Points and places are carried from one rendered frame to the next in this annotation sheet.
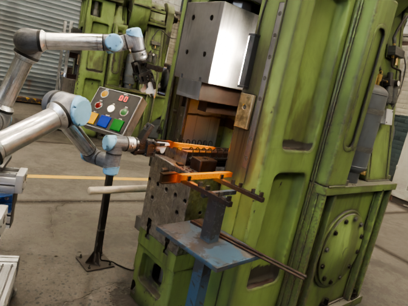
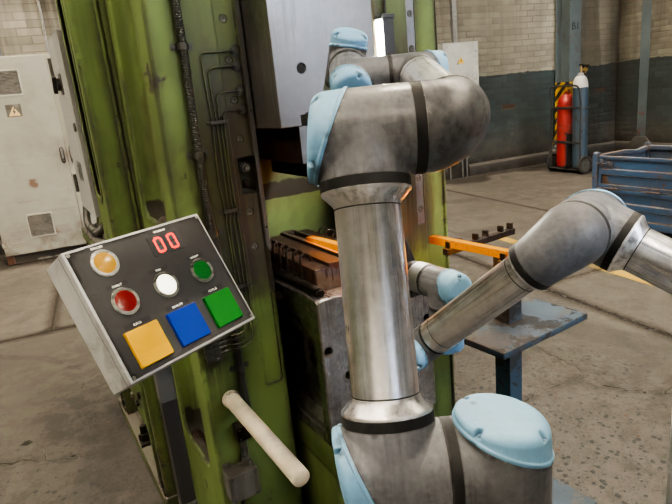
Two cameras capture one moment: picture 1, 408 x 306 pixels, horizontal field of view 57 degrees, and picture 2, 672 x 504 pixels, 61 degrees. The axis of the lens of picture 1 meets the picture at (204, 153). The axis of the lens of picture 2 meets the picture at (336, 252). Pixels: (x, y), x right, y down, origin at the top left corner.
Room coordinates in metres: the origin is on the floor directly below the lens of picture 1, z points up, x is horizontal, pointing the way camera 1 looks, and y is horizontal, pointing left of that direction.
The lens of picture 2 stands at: (1.70, 1.65, 1.44)
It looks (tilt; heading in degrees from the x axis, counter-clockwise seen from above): 16 degrees down; 283
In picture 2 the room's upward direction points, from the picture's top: 6 degrees counter-clockwise
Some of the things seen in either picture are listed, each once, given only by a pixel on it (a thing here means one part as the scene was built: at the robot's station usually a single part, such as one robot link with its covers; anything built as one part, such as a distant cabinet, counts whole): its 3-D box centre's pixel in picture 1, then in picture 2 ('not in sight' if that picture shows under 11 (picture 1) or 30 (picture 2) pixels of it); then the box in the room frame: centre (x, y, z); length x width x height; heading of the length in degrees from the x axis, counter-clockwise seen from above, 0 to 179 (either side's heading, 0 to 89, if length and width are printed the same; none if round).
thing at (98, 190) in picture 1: (122, 189); (262, 434); (2.21, 0.45, 0.62); 0.44 x 0.05 x 0.05; 132
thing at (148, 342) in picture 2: (91, 118); (148, 344); (2.30, 0.73, 1.01); 0.07 x 0.05 x 0.07; 67
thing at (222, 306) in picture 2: (117, 125); (222, 307); (2.22, 0.55, 1.01); 0.07 x 0.05 x 0.07; 67
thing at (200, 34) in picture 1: (231, 50); (301, 50); (2.13, -0.03, 1.56); 0.42 x 0.39 x 0.40; 132
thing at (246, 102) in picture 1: (244, 110); not in sight; (1.87, -0.16, 1.27); 0.09 x 0.02 x 0.17; 42
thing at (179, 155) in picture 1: (204, 153); (311, 255); (2.16, 0.00, 0.96); 0.42 x 0.20 x 0.09; 132
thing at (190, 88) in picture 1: (217, 93); (298, 139); (2.16, 0.00, 1.32); 0.42 x 0.20 x 0.10; 132
